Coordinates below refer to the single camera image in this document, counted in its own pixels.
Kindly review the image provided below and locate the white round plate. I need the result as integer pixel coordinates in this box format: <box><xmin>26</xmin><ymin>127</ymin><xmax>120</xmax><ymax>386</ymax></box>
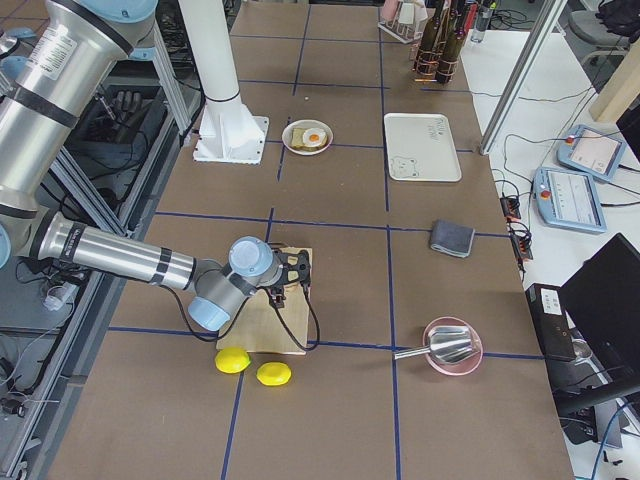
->
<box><xmin>282</xmin><ymin>119</ymin><xmax>334</xmax><ymax>156</ymax></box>

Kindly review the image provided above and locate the green wine bottle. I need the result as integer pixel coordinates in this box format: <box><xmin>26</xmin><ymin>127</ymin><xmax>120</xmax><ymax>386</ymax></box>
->
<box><xmin>414</xmin><ymin>0</ymin><xmax>449</xmax><ymax>80</ymax></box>
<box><xmin>435</xmin><ymin>1</ymin><xmax>475</xmax><ymax>84</ymax></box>

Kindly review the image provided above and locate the metal scoop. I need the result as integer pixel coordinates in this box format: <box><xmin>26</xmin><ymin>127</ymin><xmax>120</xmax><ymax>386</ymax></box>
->
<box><xmin>393</xmin><ymin>325</ymin><xmax>480</xmax><ymax>365</ymax></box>

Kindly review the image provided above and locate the middle green wine bottle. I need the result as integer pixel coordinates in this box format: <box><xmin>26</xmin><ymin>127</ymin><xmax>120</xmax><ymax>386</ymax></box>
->
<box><xmin>435</xmin><ymin>1</ymin><xmax>475</xmax><ymax>84</ymax></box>

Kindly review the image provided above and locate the folded grey cloth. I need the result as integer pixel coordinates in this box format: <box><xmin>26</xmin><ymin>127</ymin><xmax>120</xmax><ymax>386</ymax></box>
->
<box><xmin>429</xmin><ymin>219</ymin><xmax>476</xmax><ymax>258</ymax></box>

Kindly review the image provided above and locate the black monitor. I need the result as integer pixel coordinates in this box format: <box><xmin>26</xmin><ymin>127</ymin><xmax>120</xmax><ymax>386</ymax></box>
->
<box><xmin>560</xmin><ymin>233</ymin><xmax>639</xmax><ymax>369</ymax></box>

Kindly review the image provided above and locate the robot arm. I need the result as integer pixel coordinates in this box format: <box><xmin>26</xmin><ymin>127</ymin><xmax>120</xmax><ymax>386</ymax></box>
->
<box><xmin>1</xmin><ymin>1</ymin><xmax>288</xmax><ymax>331</ymax></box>

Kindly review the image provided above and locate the bread slice under egg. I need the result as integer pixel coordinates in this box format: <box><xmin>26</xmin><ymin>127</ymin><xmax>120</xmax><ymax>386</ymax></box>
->
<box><xmin>290</xmin><ymin>127</ymin><xmax>328</xmax><ymax>152</ymax></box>

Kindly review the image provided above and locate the front green wine bottle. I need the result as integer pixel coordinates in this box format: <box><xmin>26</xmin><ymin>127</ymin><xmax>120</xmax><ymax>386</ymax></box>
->
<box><xmin>414</xmin><ymin>0</ymin><xmax>449</xmax><ymax>80</ymax></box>

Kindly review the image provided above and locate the cream bear tray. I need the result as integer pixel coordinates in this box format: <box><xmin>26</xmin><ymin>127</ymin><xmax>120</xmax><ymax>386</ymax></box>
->
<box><xmin>384</xmin><ymin>113</ymin><xmax>462</xmax><ymax>183</ymax></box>

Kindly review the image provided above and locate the aluminium frame post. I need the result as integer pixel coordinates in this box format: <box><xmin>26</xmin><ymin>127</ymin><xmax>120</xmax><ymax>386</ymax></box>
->
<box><xmin>479</xmin><ymin>0</ymin><xmax>568</xmax><ymax>155</ymax></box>

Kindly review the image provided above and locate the pink bowl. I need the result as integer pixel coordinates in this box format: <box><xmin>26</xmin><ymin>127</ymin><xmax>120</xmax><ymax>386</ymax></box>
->
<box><xmin>422</xmin><ymin>316</ymin><xmax>484</xmax><ymax>376</ymax></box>

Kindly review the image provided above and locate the copper wire bottle rack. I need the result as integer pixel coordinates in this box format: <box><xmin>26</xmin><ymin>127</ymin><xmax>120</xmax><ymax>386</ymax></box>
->
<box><xmin>412</xmin><ymin>42</ymin><xmax>459</xmax><ymax>84</ymax></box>

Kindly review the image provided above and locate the left yellow lemon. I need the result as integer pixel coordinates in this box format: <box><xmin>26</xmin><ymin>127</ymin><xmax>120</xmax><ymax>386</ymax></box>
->
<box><xmin>214</xmin><ymin>347</ymin><xmax>251</xmax><ymax>374</ymax></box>

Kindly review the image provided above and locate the far teach pendant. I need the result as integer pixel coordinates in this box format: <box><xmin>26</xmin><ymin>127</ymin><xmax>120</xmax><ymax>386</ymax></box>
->
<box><xmin>556</xmin><ymin>124</ymin><xmax>627</xmax><ymax>183</ymax></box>

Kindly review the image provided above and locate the black box device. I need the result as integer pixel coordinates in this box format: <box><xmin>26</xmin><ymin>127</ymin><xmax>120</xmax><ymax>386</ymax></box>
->
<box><xmin>525</xmin><ymin>283</ymin><xmax>575</xmax><ymax>362</ymax></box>

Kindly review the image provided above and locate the near teach pendant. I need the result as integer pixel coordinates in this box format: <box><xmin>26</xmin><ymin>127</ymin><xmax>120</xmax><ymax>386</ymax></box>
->
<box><xmin>533</xmin><ymin>167</ymin><xmax>607</xmax><ymax>234</ymax></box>

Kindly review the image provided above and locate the white wire cup rack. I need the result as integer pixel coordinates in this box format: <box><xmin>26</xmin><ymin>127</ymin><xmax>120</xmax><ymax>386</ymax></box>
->
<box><xmin>378</xmin><ymin>0</ymin><xmax>428</xmax><ymax>44</ymax></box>

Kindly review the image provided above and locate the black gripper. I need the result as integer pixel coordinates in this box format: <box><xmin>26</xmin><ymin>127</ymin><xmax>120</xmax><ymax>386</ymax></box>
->
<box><xmin>267</xmin><ymin>285</ymin><xmax>286</xmax><ymax>308</ymax></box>

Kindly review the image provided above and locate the yellow lemon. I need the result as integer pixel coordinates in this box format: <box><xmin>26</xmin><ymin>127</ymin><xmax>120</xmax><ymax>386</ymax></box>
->
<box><xmin>256</xmin><ymin>362</ymin><xmax>292</xmax><ymax>387</ymax></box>
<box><xmin>214</xmin><ymin>347</ymin><xmax>251</xmax><ymax>374</ymax></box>

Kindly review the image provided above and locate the white pillar with base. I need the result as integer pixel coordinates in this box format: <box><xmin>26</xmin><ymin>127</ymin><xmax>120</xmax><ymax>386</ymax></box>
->
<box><xmin>179</xmin><ymin>0</ymin><xmax>269</xmax><ymax>165</ymax></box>

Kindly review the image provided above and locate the fried egg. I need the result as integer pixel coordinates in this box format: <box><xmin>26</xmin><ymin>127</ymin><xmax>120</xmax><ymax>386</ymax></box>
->
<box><xmin>302</xmin><ymin>127</ymin><xmax>327</xmax><ymax>148</ymax></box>

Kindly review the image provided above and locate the wooden cutting board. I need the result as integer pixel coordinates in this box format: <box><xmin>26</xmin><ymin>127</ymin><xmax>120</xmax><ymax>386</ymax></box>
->
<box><xmin>216</xmin><ymin>247</ymin><xmax>310</xmax><ymax>355</ymax></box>

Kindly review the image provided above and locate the pink cup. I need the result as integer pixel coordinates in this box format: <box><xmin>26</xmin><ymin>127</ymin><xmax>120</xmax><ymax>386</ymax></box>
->
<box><xmin>380</xmin><ymin>0</ymin><xmax>399</xmax><ymax>21</ymax></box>

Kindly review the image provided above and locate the teach pendant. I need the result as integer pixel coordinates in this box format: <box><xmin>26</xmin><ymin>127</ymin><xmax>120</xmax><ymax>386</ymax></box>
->
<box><xmin>556</xmin><ymin>124</ymin><xmax>627</xmax><ymax>183</ymax></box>
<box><xmin>533</xmin><ymin>167</ymin><xmax>607</xmax><ymax>234</ymax></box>

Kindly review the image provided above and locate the right yellow lemon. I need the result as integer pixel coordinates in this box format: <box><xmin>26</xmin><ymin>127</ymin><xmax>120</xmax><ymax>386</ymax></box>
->
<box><xmin>256</xmin><ymin>362</ymin><xmax>292</xmax><ymax>387</ymax></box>

